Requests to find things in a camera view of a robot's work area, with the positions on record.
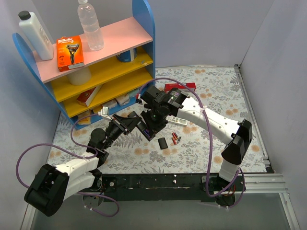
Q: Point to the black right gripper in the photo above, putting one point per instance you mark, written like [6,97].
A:
[153,126]

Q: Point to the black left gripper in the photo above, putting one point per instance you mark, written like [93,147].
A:
[121,123]

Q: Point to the white air conditioner remote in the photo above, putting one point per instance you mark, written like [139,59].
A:
[177,121]

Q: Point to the black battery cover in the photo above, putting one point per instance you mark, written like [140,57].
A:
[162,143]

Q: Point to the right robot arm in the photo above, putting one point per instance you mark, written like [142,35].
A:
[235,135]

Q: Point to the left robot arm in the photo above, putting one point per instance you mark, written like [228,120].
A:
[53,184]

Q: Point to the white snack packet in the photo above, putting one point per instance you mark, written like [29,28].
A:
[123,99]

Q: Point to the green sponge pack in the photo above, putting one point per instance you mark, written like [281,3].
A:
[133,93]

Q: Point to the floral table mat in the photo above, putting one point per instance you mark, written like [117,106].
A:
[219,90]

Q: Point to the yellow snack packet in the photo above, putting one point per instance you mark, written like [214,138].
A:
[84,118]

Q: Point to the red white book box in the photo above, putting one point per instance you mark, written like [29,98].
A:
[85,98]

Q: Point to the blue pink yellow shelf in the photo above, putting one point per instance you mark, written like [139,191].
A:
[117,78]

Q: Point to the white cylindrical container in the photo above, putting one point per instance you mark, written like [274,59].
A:
[79,77]

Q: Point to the blue white can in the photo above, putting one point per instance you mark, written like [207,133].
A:
[127,56]

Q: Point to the orange razor box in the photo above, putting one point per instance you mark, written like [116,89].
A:
[69,53]

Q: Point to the clear plastic water bottle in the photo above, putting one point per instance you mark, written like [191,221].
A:
[90,25]

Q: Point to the white bottle black cap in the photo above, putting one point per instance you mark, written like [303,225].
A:
[35,33]

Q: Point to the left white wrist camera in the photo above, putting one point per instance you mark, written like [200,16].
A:
[104,113]

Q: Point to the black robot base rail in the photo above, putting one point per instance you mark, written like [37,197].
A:
[167,187]

